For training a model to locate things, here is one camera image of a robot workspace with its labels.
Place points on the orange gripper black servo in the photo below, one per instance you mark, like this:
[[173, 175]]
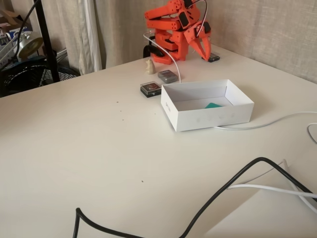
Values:
[[193, 35]]

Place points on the green cube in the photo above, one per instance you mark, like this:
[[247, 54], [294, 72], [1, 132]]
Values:
[[213, 106]]

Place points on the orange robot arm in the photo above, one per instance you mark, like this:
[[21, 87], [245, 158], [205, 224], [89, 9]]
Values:
[[163, 24]]

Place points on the white cardboard bin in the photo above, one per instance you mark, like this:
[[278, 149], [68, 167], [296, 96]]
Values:
[[210, 117]]

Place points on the grey plastic case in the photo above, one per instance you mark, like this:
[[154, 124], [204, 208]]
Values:
[[168, 76]]

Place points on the black table clamp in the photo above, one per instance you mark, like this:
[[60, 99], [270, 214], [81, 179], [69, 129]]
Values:
[[148, 50]]

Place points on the beige small figurine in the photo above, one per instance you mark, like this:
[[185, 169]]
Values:
[[149, 67]]

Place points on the black square coin case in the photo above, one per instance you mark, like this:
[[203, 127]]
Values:
[[150, 88]]

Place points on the white sheer curtain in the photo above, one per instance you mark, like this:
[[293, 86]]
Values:
[[89, 37]]

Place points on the black pole stand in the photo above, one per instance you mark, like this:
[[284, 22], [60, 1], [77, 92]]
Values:
[[47, 37]]

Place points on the silver desk lamp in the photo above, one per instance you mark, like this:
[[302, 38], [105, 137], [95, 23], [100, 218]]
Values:
[[28, 44]]

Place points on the black fan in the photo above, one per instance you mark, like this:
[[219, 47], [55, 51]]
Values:
[[27, 74]]

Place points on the white blue printed box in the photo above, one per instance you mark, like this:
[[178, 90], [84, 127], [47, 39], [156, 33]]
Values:
[[11, 34]]

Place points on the brown cardboard box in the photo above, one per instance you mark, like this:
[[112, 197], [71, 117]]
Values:
[[12, 17]]

